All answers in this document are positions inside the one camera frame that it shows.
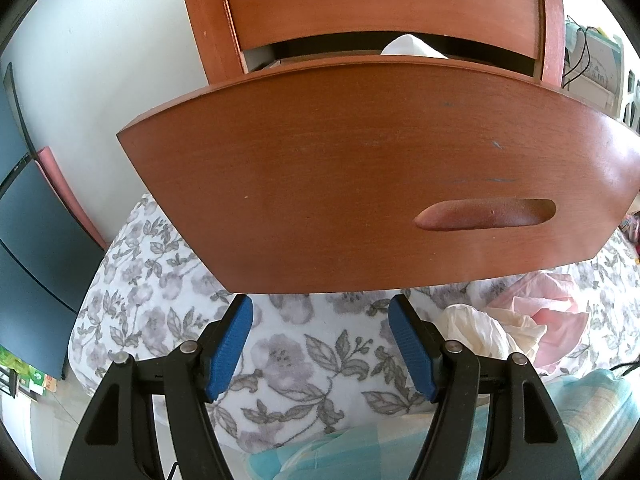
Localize white garment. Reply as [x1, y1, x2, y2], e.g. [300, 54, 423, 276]
[381, 35, 448, 60]

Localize dark refrigerator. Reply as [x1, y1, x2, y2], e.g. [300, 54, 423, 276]
[0, 62, 108, 381]

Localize pink rolled mat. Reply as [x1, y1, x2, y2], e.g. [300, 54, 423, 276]
[37, 146, 111, 252]

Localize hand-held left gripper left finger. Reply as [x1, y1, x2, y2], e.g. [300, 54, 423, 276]
[60, 294, 253, 480]

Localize checked blue blanket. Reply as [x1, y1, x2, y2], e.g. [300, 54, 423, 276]
[245, 367, 640, 480]

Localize white lattice laundry basket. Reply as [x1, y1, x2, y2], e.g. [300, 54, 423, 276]
[620, 70, 640, 136]

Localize green cartons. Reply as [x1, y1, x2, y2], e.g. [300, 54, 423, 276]
[0, 345, 59, 394]

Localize colourful clutter pile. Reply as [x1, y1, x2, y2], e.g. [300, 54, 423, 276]
[620, 212, 640, 262]

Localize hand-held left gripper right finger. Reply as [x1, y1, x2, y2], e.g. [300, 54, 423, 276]
[389, 294, 583, 480]

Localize cream garment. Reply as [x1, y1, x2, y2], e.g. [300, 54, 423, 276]
[437, 304, 549, 361]

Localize floral blanket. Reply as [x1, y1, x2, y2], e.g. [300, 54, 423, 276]
[67, 192, 640, 453]

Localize pink garment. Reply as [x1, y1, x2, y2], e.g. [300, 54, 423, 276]
[492, 272, 592, 376]

